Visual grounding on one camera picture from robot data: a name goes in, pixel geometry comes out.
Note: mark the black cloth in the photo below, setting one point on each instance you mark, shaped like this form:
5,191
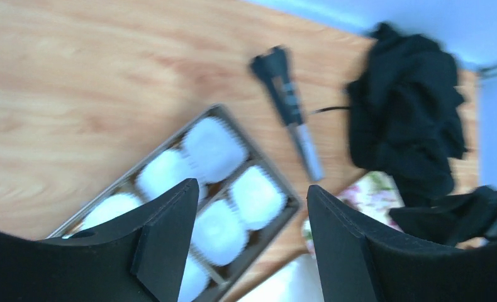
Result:
403,116

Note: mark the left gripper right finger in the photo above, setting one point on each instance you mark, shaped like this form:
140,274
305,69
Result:
362,259

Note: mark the brown compartment chocolate box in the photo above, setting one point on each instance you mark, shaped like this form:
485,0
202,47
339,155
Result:
222,278

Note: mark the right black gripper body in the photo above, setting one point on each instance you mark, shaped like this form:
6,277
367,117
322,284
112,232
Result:
455,219

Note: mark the metallic box lid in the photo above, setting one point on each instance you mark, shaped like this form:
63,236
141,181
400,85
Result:
298,280

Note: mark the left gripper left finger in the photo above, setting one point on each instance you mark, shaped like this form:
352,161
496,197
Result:
138,256

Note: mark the white paper cup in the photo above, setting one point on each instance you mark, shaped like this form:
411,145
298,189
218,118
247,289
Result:
110,208
194,281
215,148
218,234
166,171
258,199

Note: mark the floral rectangular tray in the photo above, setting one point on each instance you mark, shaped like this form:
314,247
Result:
374,194

